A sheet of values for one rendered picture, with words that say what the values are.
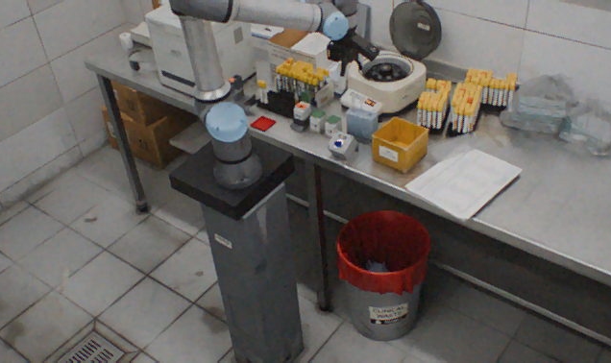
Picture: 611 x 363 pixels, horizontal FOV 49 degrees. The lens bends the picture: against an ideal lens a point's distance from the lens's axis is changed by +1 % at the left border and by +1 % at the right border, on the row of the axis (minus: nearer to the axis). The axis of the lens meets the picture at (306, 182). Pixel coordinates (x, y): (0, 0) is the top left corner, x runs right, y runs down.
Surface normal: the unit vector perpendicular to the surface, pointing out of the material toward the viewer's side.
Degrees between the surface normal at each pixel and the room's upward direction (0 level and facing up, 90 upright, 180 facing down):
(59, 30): 90
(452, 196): 1
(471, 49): 90
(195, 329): 0
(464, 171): 0
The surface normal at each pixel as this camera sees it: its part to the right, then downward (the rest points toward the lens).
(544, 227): -0.07, -0.77
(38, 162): 0.79, 0.35
